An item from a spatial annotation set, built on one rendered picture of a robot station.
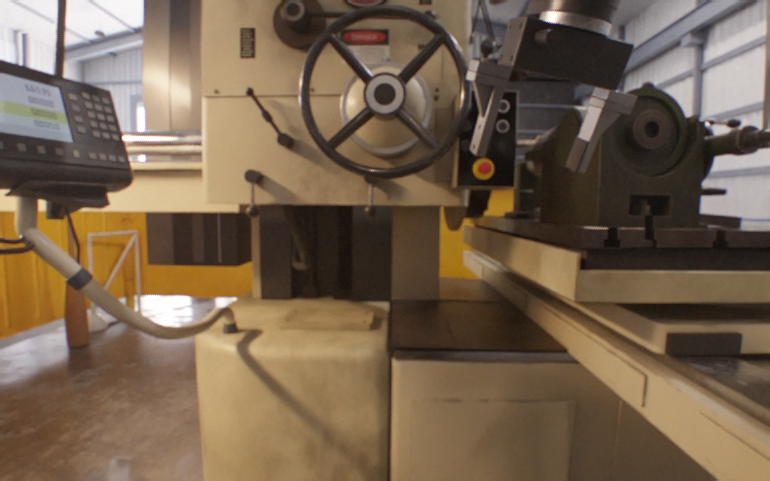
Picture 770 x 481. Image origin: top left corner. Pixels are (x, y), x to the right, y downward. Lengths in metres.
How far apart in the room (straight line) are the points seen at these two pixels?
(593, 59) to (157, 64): 1.93
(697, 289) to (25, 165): 1.29
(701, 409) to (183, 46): 2.17
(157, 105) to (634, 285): 1.97
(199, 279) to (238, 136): 2.93
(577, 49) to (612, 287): 0.53
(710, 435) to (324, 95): 1.11
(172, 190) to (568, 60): 1.37
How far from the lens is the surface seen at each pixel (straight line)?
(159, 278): 4.21
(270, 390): 1.31
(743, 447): 0.82
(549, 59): 0.47
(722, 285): 1.02
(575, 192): 0.99
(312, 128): 0.87
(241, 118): 1.18
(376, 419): 1.29
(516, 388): 1.30
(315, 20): 1.19
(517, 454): 1.40
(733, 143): 0.99
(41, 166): 0.91
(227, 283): 3.89
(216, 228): 1.93
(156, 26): 2.22
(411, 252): 1.74
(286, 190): 1.12
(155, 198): 1.62
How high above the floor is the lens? 1.04
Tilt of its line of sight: 5 degrees down
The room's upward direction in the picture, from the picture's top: 1 degrees clockwise
